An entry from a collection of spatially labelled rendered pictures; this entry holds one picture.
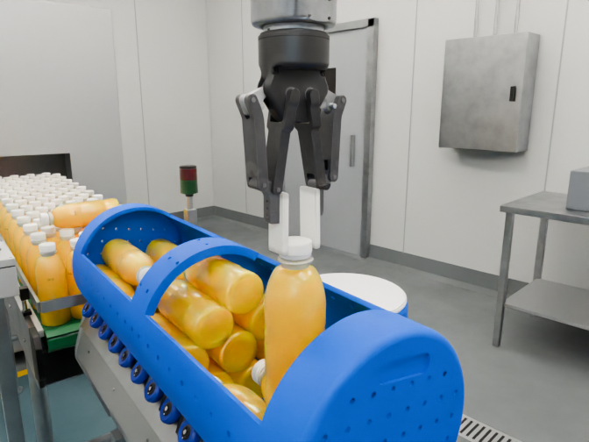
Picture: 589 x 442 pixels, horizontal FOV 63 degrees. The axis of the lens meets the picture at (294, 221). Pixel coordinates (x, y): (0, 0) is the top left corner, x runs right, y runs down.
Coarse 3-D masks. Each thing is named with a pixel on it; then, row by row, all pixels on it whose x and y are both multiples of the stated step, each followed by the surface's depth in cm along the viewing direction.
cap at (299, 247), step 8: (288, 240) 55; (296, 240) 55; (304, 240) 55; (288, 248) 53; (296, 248) 53; (304, 248) 54; (280, 256) 55; (288, 256) 54; (296, 256) 54; (304, 256) 54
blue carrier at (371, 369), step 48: (96, 240) 115; (144, 240) 122; (192, 240) 86; (96, 288) 96; (144, 288) 80; (336, 288) 71; (144, 336) 75; (336, 336) 52; (384, 336) 50; (432, 336) 54; (192, 384) 62; (288, 384) 50; (336, 384) 47; (384, 384) 51; (432, 384) 56; (240, 432) 52; (288, 432) 47; (336, 432) 47; (384, 432) 52; (432, 432) 58
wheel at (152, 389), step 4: (152, 380) 88; (148, 384) 88; (152, 384) 88; (156, 384) 87; (148, 388) 88; (152, 388) 87; (156, 388) 86; (148, 392) 87; (152, 392) 87; (156, 392) 86; (160, 392) 86; (148, 396) 87; (152, 396) 86; (156, 396) 86; (160, 396) 86; (148, 400) 86; (152, 400) 86; (156, 400) 86
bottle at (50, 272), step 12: (36, 264) 124; (48, 264) 123; (60, 264) 126; (36, 276) 124; (48, 276) 123; (60, 276) 126; (48, 288) 124; (60, 288) 126; (48, 312) 126; (60, 312) 127; (48, 324) 126; (60, 324) 128
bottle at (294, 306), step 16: (288, 272) 54; (304, 272) 54; (272, 288) 55; (288, 288) 53; (304, 288) 53; (320, 288) 55; (272, 304) 54; (288, 304) 53; (304, 304) 53; (320, 304) 55; (272, 320) 55; (288, 320) 54; (304, 320) 54; (320, 320) 55; (272, 336) 55; (288, 336) 54; (304, 336) 54; (272, 352) 56; (288, 352) 54; (272, 368) 56; (272, 384) 57
